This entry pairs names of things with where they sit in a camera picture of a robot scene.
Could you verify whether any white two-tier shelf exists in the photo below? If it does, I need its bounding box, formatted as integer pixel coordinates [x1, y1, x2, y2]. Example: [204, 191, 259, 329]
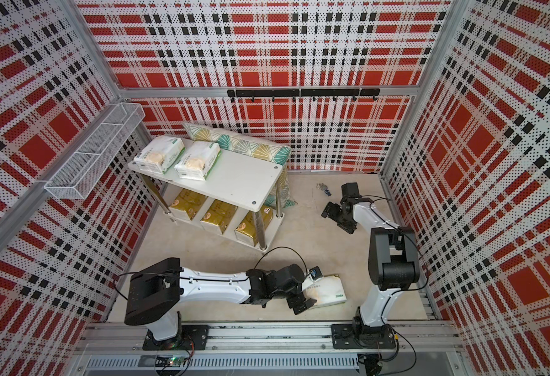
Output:
[128, 150, 284, 254]

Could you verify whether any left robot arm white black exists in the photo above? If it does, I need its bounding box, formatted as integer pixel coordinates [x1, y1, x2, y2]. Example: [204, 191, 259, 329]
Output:
[124, 258, 317, 350]

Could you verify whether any black wall hook rail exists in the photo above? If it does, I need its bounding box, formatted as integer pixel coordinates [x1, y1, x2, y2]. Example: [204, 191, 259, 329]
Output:
[226, 88, 381, 100]

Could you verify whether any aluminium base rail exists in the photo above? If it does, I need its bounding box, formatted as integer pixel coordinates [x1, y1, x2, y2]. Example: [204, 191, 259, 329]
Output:
[66, 321, 474, 375]

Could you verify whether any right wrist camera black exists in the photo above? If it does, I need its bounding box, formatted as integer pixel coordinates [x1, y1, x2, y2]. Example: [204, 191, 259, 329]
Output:
[340, 183, 361, 204]

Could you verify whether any white wire mesh basket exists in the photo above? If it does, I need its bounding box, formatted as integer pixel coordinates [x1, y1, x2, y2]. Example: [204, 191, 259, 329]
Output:
[45, 102, 144, 200]

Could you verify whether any white tissue pack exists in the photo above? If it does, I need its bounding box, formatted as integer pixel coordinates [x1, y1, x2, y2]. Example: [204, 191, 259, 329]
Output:
[133, 136, 185, 174]
[174, 141, 221, 181]
[303, 275, 347, 309]

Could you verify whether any small floor debris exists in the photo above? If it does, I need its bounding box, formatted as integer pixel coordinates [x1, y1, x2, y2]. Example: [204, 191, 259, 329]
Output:
[317, 183, 331, 197]

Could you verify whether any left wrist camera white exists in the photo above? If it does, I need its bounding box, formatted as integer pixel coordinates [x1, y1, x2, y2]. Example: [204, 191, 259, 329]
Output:
[305, 266, 323, 285]

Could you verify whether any small green circuit board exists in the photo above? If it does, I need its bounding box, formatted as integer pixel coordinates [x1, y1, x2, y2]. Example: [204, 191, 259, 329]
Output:
[155, 356, 188, 369]

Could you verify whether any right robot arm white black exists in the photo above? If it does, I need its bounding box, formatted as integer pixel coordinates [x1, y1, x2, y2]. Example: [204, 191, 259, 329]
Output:
[322, 202, 421, 349]

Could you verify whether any geometric patterned pillow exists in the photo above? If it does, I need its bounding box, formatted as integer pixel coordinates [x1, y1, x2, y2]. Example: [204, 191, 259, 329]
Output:
[182, 122, 296, 208]

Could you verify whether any gold tissue pack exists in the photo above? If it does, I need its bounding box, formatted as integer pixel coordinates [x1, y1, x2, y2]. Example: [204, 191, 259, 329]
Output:
[169, 189, 207, 221]
[234, 205, 273, 246]
[201, 200, 237, 235]

